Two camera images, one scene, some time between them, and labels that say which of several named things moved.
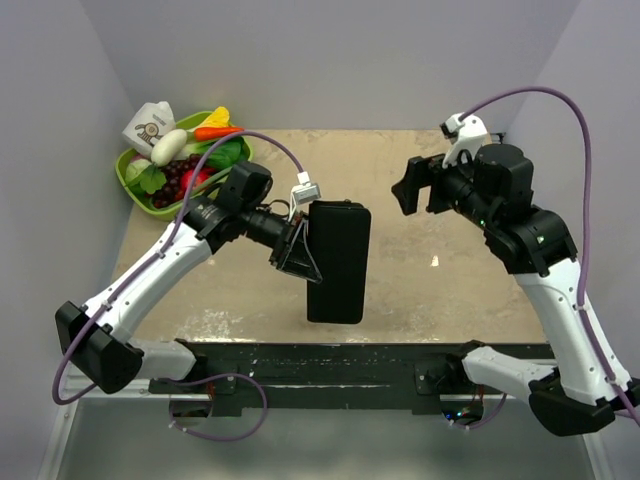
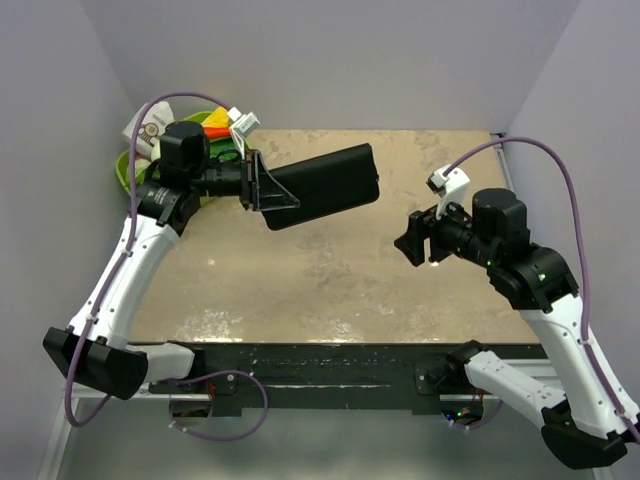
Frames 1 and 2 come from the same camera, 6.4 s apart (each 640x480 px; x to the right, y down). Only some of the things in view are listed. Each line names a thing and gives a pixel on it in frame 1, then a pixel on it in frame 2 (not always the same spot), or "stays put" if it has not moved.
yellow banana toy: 218,118 stays put
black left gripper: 292,254 -> 259,189
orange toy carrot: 214,133 stays put
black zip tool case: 340,236 -> 326,185
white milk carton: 149,123 stays put
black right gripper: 418,174 -> 422,225
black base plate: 428,377 stays put
